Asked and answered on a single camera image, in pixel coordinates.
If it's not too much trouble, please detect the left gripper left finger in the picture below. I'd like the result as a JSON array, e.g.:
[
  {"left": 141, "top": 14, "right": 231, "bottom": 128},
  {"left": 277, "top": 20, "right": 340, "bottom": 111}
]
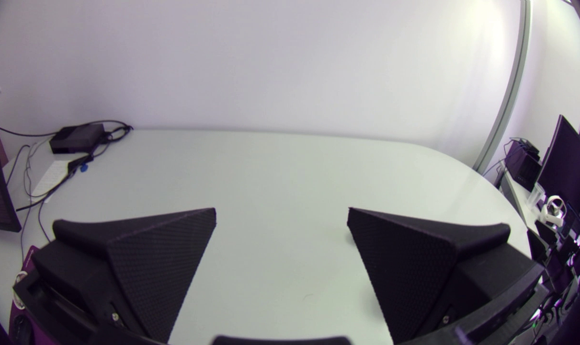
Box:
[{"left": 14, "top": 208, "right": 217, "bottom": 344}]

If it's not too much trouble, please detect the black power brick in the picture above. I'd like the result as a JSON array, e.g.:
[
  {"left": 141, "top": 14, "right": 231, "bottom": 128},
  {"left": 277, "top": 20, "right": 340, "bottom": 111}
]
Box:
[{"left": 49, "top": 124, "right": 106, "bottom": 154}]

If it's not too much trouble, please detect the black cable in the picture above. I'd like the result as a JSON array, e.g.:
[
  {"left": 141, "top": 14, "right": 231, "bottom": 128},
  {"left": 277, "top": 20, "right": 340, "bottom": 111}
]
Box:
[
  {"left": 483, "top": 161, "right": 506, "bottom": 188},
  {"left": 0, "top": 120, "right": 134, "bottom": 144},
  {"left": 16, "top": 152, "right": 96, "bottom": 212},
  {"left": 21, "top": 199, "right": 52, "bottom": 250}
]

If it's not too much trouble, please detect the black box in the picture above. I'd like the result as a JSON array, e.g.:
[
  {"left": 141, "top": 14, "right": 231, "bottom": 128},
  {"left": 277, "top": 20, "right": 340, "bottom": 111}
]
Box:
[{"left": 504, "top": 139, "right": 543, "bottom": 192}]

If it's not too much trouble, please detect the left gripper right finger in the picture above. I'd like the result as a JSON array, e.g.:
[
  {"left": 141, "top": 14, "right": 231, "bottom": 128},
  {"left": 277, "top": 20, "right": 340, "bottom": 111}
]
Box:
[{"left": 347, "top": 208, "right": 545, "bottom": 344}]

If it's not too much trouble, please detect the white power strip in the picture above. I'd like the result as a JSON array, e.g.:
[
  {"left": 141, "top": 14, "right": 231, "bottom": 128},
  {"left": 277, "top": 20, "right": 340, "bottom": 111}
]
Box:
[{"left": 31, "top": 161, "right": 71, "bottom": 197}]

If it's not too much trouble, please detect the white headset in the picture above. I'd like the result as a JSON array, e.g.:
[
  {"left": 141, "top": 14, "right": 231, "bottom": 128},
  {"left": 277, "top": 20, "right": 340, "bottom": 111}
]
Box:
[{"left": 541, "top": 195, "right": 567, "bottom": 227}]

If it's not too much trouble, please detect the clear plastic cup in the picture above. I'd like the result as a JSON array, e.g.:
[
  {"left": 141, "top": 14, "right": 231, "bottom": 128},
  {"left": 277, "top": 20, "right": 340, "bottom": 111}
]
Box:
[{"left": 529, "top": 184, "right": 546, "bottom": 211}]

